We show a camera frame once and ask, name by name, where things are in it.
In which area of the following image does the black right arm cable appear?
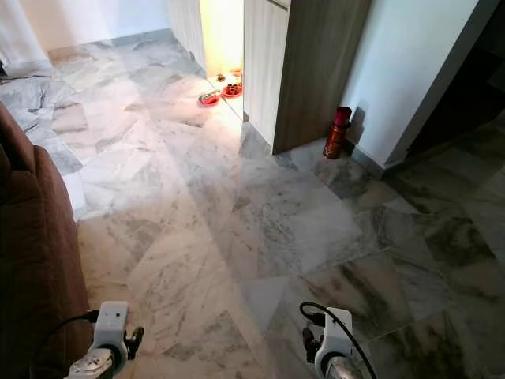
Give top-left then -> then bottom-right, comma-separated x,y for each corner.
299,302 -> 379,379

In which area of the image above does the wooden cabinet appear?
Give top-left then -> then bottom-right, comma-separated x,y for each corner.
242,0 -> 373,156

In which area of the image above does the white curtain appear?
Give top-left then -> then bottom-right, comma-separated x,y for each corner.
0,0 -> 53,78

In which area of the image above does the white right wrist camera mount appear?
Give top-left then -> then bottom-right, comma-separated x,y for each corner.
314,308 -> 354,377

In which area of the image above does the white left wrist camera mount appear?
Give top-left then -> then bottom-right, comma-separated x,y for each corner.
93,301 -> 130,367

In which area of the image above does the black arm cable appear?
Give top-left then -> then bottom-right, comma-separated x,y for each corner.
299,302 -> 379,379
31,310 -> 100,379

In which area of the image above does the brown-grey suede sofa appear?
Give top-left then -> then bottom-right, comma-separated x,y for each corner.
0,103 -> 97,379

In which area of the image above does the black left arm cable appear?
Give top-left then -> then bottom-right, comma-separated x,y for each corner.
31,310 -> 100,379

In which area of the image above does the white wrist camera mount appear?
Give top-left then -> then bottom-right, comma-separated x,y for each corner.
93,301 -> 130,367
314,308 -> 354,377

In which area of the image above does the red cylindrical flask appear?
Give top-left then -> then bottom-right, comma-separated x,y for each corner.
322,106 -> 354,160

